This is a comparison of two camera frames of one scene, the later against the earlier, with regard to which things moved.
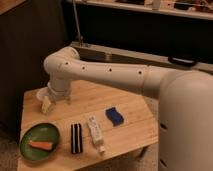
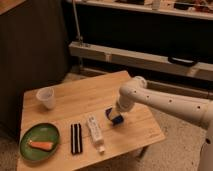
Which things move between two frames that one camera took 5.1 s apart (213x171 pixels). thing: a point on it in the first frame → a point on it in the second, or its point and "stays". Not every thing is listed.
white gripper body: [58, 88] → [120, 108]
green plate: [43, 133] stays
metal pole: [77, 21] stays
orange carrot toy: [42, 145] stays
